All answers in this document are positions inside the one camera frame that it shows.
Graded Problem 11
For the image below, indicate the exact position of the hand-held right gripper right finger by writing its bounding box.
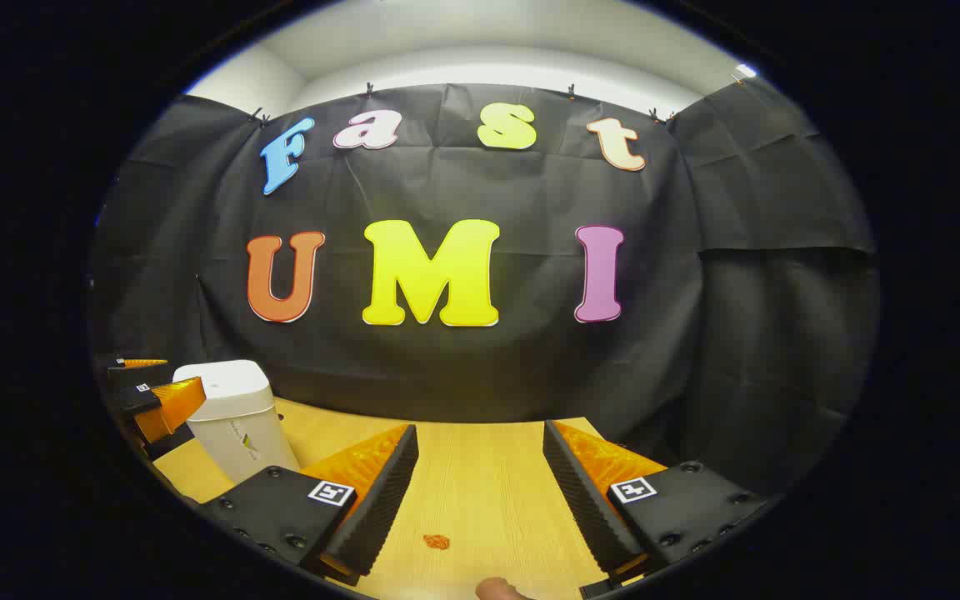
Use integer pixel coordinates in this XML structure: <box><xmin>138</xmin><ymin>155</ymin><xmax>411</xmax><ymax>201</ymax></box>
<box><xmin>542</xmin><ymin>419</ymin><xmax>781</xmax><ymax>586</ymax></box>

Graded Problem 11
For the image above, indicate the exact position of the black backdrop cloth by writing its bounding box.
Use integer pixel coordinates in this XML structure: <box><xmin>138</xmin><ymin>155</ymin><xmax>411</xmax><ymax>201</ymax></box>
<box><xmin>88</xmin><ymin>79</ymin><xmax>881</xmax><ymax>501</ymax></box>

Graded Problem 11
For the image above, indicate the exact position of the wooden desktop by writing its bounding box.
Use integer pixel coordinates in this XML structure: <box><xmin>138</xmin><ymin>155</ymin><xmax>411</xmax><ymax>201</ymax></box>
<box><xmin>151</xmin><ymin>397</ymin><xmax>656</xmax><ymax>600</ymax></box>

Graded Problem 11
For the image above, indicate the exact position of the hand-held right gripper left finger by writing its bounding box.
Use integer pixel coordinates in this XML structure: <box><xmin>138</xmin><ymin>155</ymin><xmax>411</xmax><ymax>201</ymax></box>
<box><xmin>197</xmin><ymin>423</ymin><xmax>420</xmax><ymax>587</ymax></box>

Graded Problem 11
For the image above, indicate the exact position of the white desktop garbage bin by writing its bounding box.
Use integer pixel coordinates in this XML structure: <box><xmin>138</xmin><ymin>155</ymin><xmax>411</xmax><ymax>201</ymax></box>
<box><xmin>172</xmin><ymin>360</ymin><xmax>302</xmax><ymax>485</ymax></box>

